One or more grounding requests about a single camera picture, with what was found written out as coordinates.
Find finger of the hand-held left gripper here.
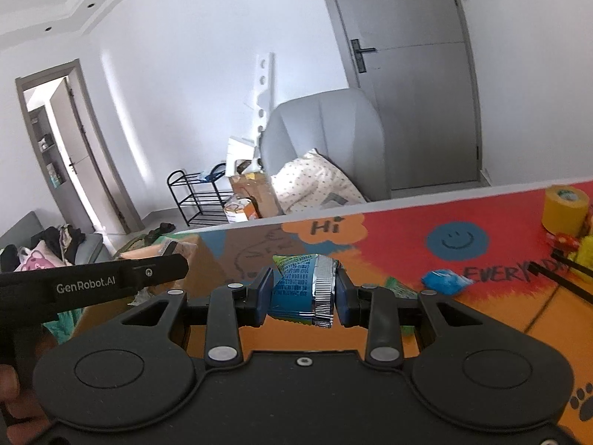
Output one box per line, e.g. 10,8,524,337
131,253,190,295

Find white perforated board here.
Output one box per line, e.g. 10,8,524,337
241,52,275,149

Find light green snack packet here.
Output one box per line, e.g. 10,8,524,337
381,276,422,300

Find black door handle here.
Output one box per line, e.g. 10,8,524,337
351,38,377,73

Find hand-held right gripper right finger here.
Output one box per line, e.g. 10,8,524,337
336,269,533,367

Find person's left hand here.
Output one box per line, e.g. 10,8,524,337
0,364,52,445

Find brown paper bag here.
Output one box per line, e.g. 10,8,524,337
228,171,281,218

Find dark clothes pile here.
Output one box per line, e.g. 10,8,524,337
30,225,86,265

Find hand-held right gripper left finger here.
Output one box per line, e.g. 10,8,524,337
111,266,275,367

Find grey armchair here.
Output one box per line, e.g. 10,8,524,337
259,88,392,216

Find crumpled blue snack packet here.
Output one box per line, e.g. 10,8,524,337
421,269,474,295

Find white cardboard sheet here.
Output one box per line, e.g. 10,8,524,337
227,135,258,177

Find orange white plastic bag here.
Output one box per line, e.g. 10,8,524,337
222,195,260,225

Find dark green backpack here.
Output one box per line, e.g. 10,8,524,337
116,223,177,256

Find yellow tape roll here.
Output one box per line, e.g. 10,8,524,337
542,185,590,237

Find grey bookshelf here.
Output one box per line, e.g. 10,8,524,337
28,104,66,191

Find black metal rods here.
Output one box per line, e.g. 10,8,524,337
528,250,593,307

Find teal snack packet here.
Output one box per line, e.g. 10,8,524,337
44,310,84,346

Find grey-brown interior door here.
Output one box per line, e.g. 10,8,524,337
49,76,130,235

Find grey door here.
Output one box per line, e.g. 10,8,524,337
315,0,485,191

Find grey sofa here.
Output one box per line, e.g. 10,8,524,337
0,211,105,272

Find red orange wrapped candy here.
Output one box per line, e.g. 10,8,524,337
547,232,577,251

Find colourful printed table mat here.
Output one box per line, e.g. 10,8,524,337
176,185,593,445

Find black shoe rack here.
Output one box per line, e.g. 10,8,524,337
167,163,232,228

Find blue silver-edged snack packet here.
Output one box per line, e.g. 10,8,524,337
270,254,341,329

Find pink printed bag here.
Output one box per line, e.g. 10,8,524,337
14,247,61,272

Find dotted white pillow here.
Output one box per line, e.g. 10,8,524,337
270,148,367,216

